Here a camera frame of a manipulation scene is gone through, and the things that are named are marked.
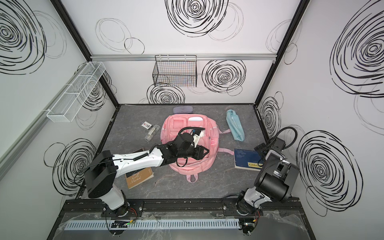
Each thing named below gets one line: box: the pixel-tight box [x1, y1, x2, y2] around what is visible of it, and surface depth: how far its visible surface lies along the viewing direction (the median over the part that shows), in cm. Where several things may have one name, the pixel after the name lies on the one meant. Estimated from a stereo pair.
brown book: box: [125, 167, 155, 190], surface depth 84 cm
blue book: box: [234, 148, 264, 172], surface depth 91 cm
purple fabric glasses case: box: [173, 105, 194, 114], surface depth 116 cm
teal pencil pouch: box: [226, 109, 245, 142], surface depth 105 cm
